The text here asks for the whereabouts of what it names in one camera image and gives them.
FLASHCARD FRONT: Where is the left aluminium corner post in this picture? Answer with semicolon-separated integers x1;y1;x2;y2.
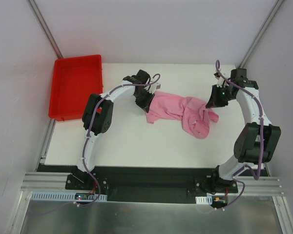
26;0;63;59

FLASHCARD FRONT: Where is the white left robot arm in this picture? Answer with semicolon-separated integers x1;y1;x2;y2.
65;70;161;190

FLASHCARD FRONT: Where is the right white cable duct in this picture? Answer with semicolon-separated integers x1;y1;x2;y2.
195;196;212;205

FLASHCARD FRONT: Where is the left white cable duct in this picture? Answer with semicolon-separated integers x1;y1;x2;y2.
31;192;107;202

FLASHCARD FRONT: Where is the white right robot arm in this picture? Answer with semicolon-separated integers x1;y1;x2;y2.
206;66;281;193

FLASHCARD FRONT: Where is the pink t shirt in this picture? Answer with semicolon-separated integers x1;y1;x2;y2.
146;91;219;139

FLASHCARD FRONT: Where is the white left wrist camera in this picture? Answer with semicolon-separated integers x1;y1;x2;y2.
146;82;161;94

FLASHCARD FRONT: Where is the white cable duct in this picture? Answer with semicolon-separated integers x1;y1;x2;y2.
195;196;212;205
31;192;107;202

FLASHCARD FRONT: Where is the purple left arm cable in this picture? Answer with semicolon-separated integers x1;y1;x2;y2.
73;74;161;208

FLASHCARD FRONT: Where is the red plastic bin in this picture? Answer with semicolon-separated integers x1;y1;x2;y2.
48;55;103;121

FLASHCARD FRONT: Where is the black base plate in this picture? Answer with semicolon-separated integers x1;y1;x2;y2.
65;166;238;204

